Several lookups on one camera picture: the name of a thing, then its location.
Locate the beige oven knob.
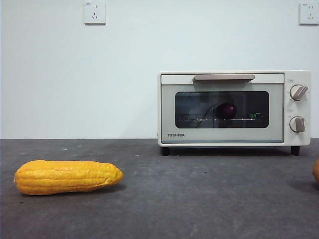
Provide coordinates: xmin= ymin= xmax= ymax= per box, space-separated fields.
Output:
xmin=289 ymin=116 xmax=307 ymax=133
xmin=290 ymin=84 xmax=309 ymax=102

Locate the white wall socket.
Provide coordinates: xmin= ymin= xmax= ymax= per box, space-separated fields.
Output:
xmin=299 ymin=2 xmax=319 ymax=25
xmin=84 ymin=1 xmax=107 ymax=25

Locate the oven door with beige handle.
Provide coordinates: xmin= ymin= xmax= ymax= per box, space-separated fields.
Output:
xmin=160 ymin=73 xmax=285 ymax=144

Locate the purple eggplant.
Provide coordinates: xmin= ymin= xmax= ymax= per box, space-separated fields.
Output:
xmin=215 ymin=102 xmax=237 ymax=120

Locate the cream white toaster oven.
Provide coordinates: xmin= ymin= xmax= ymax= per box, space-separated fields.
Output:
xmin=158 ymin=70 xmax=312 ymax=157

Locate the yellow corn cob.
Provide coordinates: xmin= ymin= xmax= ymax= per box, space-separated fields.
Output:
xmin=14 ymin=159 xmax=125 ymax=196

